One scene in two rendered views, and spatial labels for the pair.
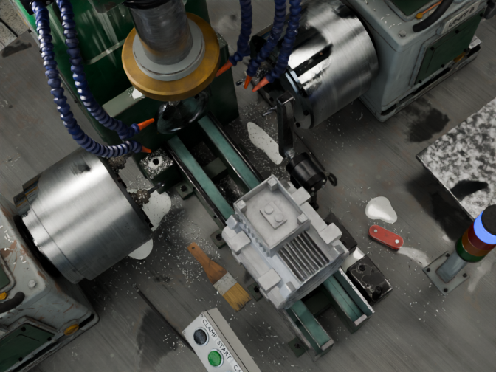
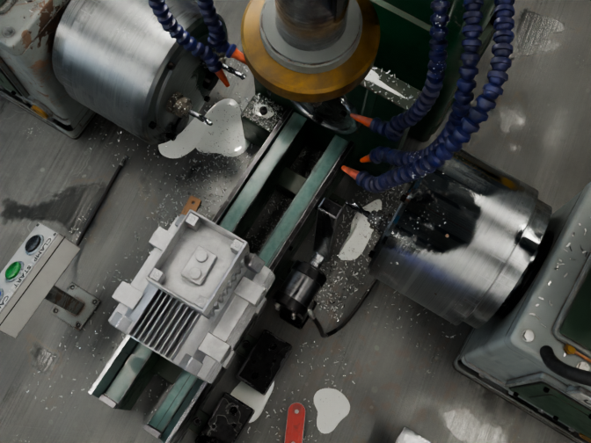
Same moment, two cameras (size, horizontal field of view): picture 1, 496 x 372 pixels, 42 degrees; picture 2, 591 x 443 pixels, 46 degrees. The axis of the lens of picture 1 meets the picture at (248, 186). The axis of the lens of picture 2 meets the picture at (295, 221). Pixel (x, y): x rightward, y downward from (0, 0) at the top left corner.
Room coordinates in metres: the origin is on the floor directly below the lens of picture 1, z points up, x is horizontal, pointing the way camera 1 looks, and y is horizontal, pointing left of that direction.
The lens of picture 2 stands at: (0.39, -0.31, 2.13)
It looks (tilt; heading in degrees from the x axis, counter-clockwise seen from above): 74 degrees down; 57
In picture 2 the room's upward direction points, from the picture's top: 1 degrees clockwise
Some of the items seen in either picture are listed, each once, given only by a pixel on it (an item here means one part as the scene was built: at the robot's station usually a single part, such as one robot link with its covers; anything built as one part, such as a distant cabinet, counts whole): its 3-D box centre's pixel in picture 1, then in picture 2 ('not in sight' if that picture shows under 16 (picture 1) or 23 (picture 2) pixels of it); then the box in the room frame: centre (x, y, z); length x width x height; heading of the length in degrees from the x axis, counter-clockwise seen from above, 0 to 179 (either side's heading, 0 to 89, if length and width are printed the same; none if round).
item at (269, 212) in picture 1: (271, 216); (200, 265); (0.40, -0.04, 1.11); 0.12 x 0.11 x 0.07; 27
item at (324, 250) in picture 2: (286, 128); (325, 234); (0.58, -0.10, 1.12); 0.04 x 0.03 x 0.26; 26
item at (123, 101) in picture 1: (170, 100); (339, 89); (0.78, 0.15, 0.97); 0.30 x 0.11 x 0.34; 116
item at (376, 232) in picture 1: (385, 237); (295, 427); (0.39, -0.31, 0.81); 0.09 x 0.03 x 0.02; 51
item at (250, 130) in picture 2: (160, 170); (264, 122); (0.65, 0.21, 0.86); 0.07 x 0.06 x 0.12; 116
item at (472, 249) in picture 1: (480, 238); not in sight; (0.28, -0.43, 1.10); 0.06 x 0.06 x 0.04
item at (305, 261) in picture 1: (284, 244); (193, 299); (0.36, -0.06, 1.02); 0.20 x 0.19 x 0.19; 27
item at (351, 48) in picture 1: (321, 57); (470, 243); (0.78, -0.22, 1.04); 0.41 x 0.25 x 0.25; 116
